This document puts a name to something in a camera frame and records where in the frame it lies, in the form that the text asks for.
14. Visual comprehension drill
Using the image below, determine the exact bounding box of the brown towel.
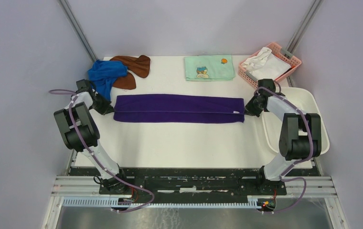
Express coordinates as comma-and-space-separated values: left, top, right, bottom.
110, 55, 151, 90

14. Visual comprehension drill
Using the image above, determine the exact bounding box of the purple towel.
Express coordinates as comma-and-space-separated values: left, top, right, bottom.
113, 94, 245, 124

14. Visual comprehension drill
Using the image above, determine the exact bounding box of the white plastic tub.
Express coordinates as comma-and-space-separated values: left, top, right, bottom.
258, 87, 330, 157

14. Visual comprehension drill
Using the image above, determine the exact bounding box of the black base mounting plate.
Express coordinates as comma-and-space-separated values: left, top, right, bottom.
69, 167, 321, 205

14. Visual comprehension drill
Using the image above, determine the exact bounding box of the blue towel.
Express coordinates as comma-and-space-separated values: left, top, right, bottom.
87, 60, 128, 101

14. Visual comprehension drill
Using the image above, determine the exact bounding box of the white slotted cable duct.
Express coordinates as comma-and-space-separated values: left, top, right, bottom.
62, 197, 261, 209

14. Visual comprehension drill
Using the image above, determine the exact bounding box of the white cloth in basket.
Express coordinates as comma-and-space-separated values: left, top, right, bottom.
241, 47, 291, 82

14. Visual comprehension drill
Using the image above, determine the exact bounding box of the aluminium frame rail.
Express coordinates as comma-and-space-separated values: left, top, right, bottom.
52, 176, 338, 198

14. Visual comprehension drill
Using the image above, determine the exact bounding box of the pink plastic basket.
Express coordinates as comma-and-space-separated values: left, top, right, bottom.
237, 42, 302, 88

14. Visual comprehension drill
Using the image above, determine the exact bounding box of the mint green cartoon towel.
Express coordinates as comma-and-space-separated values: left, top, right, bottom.
184, 55, 235, 82

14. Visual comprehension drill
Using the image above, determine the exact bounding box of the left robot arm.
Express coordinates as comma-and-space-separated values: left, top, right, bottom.
49, 80, 129, 194

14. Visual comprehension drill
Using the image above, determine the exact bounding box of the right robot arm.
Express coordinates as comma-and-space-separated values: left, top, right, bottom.
245, 79, 322, 195

